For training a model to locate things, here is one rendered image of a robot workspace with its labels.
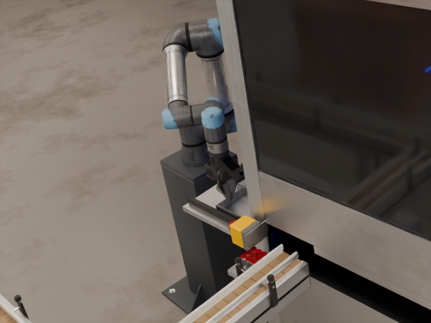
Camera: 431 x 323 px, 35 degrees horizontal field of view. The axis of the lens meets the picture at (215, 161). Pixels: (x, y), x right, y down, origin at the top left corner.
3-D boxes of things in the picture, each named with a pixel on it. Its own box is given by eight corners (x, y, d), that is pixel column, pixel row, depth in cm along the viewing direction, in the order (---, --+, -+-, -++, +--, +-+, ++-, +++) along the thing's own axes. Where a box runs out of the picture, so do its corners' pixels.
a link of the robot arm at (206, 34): (207, 125, 304) (185, 16, 269) (240, 120, 303) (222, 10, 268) (208, 142, 295) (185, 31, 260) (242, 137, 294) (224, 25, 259)
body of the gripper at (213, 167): (222, 169, 253) (216, 141, 247) (238, 176, 247) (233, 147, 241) (206, 179, 249) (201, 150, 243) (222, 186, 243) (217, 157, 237)
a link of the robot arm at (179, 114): (156, 20, 267) (160, 118, 239) (184, 16, 267) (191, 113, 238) (162, 41, 277) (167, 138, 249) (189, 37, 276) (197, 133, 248)
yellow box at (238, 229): (263, 240, 219) (260, 221, 216) (247, 251, 216) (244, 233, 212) (246, 231, 225) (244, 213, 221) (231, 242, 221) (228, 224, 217)
